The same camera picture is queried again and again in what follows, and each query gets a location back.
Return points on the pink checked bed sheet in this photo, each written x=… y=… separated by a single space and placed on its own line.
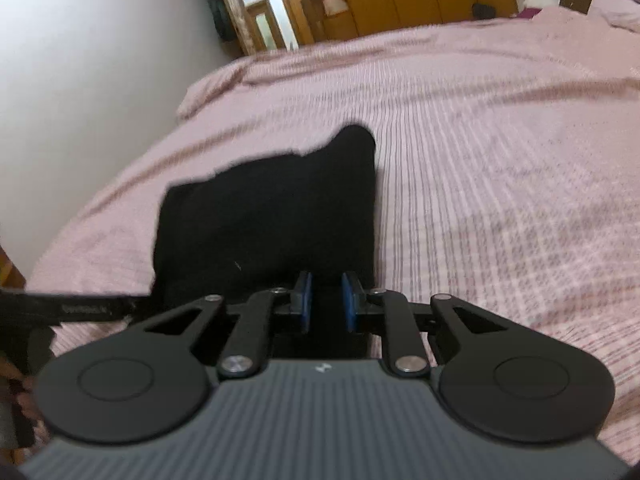
x=475 y=135

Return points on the wooden bed frame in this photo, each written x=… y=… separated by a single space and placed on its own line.
x=10 y=270

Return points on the white plush toy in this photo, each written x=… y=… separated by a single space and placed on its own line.
x=542 y=0

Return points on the purple cloth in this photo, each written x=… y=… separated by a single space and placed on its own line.
x=529 y=13

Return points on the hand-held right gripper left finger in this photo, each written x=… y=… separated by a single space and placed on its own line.
x=305 y=305

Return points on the person's left hand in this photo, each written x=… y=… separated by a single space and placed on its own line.
x=22 y=395

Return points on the pale pink pillow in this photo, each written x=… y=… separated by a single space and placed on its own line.
x=617 y=5

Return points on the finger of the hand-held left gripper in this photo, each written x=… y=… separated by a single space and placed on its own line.
x=131 y=306

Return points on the black button cardigan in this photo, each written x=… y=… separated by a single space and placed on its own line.
x=270 y=210

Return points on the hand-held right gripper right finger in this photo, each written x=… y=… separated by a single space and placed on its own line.
x=348 y=305

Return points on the wooden open shelf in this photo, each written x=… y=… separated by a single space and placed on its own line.
x=325 y=5

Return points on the small black bag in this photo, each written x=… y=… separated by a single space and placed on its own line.
x=483 y=11

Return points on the wooden framed mirror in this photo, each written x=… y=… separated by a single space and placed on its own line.
x=260 y=5

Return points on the black hanging bag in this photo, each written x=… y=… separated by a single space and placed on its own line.
x=220 y=7

